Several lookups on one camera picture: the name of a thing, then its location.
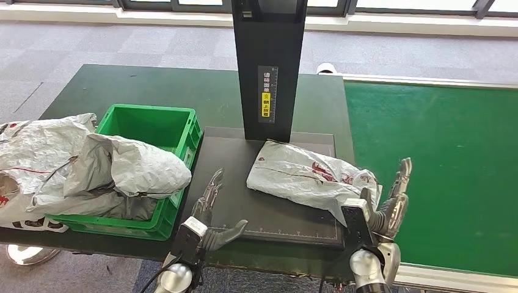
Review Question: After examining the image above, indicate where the black yellow label sticker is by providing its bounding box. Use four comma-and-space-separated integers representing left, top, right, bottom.
257, 65, 280, 124

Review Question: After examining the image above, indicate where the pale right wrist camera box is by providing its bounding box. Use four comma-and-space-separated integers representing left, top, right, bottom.
340, 198, 379, 252

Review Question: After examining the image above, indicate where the green conveyor belt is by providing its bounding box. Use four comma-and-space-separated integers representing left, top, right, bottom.
343, 73, 518, 293

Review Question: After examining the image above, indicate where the green plastic crate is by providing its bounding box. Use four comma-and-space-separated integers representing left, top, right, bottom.
43, 103, 203, 242

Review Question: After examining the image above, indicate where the grey poly parcel red stain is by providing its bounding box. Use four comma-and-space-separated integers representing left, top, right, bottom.
24, 178, 159, 221

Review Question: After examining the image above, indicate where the plain grey poly parcel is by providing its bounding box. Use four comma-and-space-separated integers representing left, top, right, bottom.
246, 139, 383, 228

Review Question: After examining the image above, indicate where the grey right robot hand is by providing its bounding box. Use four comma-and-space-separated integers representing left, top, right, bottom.
359, 157, 413, 241

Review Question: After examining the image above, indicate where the black inbound scanner machine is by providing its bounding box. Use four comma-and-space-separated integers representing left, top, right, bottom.
180, 0, 346, 250

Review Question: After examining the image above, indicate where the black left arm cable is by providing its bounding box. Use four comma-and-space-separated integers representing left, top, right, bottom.
139, 252, 185, 293

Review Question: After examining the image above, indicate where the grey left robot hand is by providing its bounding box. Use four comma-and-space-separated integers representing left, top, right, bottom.
190, 168, 249, 252

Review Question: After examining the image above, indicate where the grey poly parcel brown stain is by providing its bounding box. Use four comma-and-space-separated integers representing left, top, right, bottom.
64, 132, 192, 199

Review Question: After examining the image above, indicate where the chrome round stand base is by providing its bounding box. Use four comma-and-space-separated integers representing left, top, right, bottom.
4, 244, 60, 267

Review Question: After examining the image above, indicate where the white woven sack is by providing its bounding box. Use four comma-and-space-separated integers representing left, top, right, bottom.
0, 112, 98, 234

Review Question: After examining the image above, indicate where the dark green table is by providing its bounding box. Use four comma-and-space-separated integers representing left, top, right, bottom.
0, 63, 373, 283

